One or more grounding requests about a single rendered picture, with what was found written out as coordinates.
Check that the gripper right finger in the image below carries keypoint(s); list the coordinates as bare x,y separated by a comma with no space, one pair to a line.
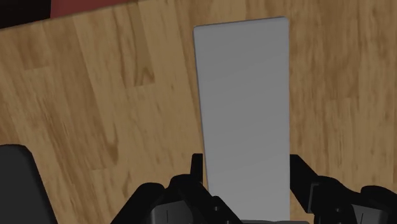
332,198

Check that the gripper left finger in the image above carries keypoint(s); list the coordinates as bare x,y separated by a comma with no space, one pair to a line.
183,198

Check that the grey rectangular slab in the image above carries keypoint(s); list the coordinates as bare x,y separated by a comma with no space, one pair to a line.
245,108

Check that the dark grey rounded block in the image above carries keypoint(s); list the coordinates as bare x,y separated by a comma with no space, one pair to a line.
21,189

